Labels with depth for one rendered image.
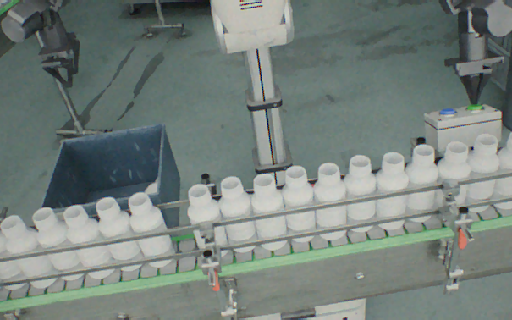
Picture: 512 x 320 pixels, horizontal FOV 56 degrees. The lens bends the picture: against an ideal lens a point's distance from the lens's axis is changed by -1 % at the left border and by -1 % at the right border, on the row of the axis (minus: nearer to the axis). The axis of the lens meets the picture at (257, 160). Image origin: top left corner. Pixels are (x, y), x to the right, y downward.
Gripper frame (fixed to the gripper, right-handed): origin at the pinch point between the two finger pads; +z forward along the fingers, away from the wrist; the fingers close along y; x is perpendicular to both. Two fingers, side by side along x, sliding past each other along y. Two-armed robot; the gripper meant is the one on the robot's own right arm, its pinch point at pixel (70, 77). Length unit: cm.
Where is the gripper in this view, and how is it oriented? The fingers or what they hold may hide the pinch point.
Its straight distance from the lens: 127.8
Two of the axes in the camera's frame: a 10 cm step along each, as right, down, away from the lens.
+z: 1.2, 7.6, 6.4
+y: 0.8, 6.3, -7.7
